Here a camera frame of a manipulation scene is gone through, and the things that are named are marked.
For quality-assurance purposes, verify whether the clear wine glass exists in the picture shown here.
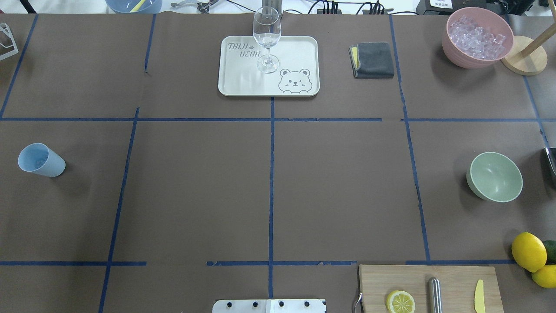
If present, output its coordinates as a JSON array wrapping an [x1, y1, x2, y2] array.
[[252, 6, 281, 73]]

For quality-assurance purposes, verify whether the blue bowl with fork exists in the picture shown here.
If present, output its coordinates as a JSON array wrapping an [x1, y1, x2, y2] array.
[[105, 0, 163, 14]]

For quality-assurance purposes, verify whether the wooden cutting board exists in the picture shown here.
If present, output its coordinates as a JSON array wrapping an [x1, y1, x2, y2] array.
[[359, 265, 504, 313]]

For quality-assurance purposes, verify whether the small yellow lemon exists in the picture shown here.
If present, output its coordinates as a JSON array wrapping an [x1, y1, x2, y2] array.
[[531, 265, 556, 289]]

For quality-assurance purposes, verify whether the wooden stand round base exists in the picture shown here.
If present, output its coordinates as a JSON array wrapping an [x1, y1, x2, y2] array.
[[502, 23, 556, 76]]

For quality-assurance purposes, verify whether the green ceramic bowl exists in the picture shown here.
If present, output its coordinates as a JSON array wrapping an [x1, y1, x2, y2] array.
[[466, 151, 523, 203]]

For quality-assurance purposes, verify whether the pink bowl with ice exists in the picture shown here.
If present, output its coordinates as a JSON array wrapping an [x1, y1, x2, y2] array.
[[442, 7, 514, 69]]

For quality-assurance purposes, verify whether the grey folded cloth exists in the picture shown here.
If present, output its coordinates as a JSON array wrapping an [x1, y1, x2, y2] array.
[[349, 42, 394, 79]]

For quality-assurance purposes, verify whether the light blue plastic cup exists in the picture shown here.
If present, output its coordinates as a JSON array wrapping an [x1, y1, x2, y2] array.
[[17, 143, 66, 177]]

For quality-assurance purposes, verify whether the lemon half slice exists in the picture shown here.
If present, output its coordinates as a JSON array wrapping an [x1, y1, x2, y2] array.
[[385, 290, 416, 313]]

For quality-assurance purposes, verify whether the steel muddler black tip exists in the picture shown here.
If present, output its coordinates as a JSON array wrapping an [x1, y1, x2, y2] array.
[[428, 277, 443, 313]]

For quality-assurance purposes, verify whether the cream bear serving tray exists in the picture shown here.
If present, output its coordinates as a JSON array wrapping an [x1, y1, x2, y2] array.
[[218, 36, 320, 97]]

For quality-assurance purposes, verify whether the white wire cup rack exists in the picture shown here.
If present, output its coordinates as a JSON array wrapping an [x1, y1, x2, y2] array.
[[0, 23, 19, 61]]

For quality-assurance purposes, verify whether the yellow plastic knife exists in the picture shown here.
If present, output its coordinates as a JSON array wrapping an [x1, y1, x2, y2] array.
[[474, 279, 485, 313]]

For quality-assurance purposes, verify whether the large yellow lemon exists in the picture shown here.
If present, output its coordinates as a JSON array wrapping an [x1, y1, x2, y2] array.
[[511, 232, 547, 273]]

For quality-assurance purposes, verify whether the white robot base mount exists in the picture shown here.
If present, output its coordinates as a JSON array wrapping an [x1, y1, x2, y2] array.
[[212, 299, 327, 313]]

